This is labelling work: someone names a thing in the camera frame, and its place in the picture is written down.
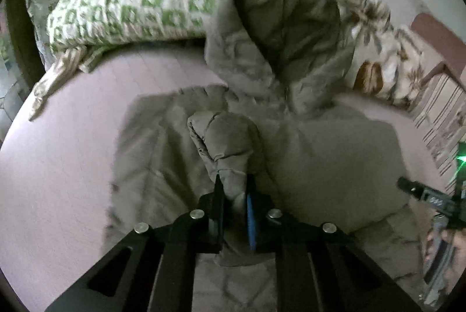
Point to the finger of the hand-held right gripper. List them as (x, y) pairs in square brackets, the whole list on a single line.
[(418, 192)]

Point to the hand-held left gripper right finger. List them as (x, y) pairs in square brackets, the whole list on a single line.
[(251, 221)]

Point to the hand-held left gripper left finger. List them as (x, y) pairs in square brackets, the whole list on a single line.
[(218, 210)]

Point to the grey quilted jacket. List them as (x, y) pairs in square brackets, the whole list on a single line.
[(327, 159)]

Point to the person's right hand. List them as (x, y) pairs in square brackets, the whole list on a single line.
[(459, 257)]

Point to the striped bed sheet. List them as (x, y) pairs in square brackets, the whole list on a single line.
[(440, 108)]

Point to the floral fleece blanket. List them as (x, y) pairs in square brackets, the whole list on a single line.
[(386, 53)]

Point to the pink bed headboard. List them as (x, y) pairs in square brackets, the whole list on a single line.
[(440, 39)]

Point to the beige crumpled cloth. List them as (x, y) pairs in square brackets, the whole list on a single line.
[(54, 79)]

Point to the green checked pillow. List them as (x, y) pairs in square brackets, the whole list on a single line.
[(127, 2)]

